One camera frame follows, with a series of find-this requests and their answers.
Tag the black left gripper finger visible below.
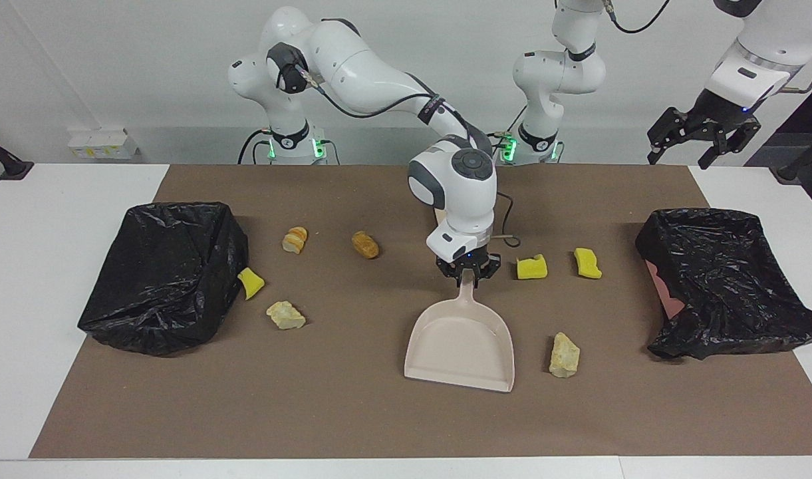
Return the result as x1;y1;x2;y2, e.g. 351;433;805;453
697;126;745;170
647;110;687;166

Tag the notched yellow sponge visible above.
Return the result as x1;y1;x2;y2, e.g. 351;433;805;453
516;254;549;280

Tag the beige plastic dustpan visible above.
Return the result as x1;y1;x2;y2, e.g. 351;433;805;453
404;269;515;393

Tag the wavy yellow sponge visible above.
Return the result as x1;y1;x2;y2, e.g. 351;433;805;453
573;247;603;279

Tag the pale crusty bread chunk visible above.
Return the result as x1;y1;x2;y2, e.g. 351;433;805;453
549;332;581;379

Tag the yellow sponge wedge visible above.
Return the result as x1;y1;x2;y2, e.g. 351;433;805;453
237;267;265;301

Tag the black bin bag showing box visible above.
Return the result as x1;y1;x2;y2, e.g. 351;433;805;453
635;208;812;361

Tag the pink bin box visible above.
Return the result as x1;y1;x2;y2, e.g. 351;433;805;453
645;259;686;320

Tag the black bin bag fully covering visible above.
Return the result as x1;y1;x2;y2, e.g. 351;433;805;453
78;202;250;357

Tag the black stand foot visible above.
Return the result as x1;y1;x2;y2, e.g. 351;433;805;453
771;130;812;184
0;128;34;182

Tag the brown bread roll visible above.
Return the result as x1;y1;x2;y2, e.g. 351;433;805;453
351;230;380;259

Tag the brown table mat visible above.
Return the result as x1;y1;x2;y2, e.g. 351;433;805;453
30;164;812;460

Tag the striped croissant piece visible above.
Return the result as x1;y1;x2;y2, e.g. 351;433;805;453
282;226;309;255

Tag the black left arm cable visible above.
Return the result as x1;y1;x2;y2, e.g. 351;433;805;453
602;0;672;35

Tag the black left base cable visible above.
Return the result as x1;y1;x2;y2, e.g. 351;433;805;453
462;106;527;166

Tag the black base cable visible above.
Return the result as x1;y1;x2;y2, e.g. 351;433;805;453
462;106;527;166
238;130;273;165

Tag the black right base cable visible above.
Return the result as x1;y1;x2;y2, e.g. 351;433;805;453
238;130;273;165

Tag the white wall socket box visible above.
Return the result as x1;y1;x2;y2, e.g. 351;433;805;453
68;130;140;160

